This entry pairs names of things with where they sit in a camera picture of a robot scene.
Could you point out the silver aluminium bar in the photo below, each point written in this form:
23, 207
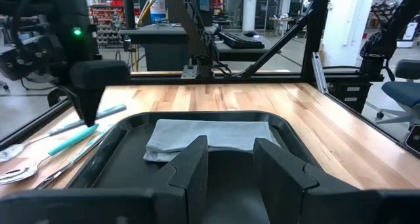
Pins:
320, 73

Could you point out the backlit computer keyboard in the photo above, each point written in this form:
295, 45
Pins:
241, 40

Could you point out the blue office chair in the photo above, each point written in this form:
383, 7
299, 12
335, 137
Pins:
402, 92

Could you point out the black device with white edge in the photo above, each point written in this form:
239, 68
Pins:
414, 138

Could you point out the black articulated stand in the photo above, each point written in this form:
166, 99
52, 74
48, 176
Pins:
372, 66

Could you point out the white floor sign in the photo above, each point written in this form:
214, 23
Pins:
410, 33

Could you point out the black plastic tray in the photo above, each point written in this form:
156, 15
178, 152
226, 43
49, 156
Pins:
131, 165

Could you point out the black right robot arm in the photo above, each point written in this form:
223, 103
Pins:
183, 13

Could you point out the dark grey desk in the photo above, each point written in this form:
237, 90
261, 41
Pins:
164, 56

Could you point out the rack with red items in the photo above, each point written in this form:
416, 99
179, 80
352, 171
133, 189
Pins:
105, 23

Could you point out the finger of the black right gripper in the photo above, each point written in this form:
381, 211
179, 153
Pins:
88, 105

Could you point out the white blue labelled container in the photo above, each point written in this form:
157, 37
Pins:
158, 10

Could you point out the black aluminium table frame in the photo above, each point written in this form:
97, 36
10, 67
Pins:
279, 77

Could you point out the black drawer cabinet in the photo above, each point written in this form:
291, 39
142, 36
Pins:
351, 92

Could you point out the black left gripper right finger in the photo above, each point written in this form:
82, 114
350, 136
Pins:
282, 178

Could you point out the dark desk under keyboard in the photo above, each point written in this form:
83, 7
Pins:
265, 53

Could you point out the white building pillar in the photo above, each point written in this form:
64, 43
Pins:
348, 20

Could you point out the black round pole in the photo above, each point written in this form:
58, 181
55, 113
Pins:
129, 7

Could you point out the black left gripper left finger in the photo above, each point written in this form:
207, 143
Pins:
183, 171

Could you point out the grey napkin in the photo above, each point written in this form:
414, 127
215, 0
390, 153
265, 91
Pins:
213, 133

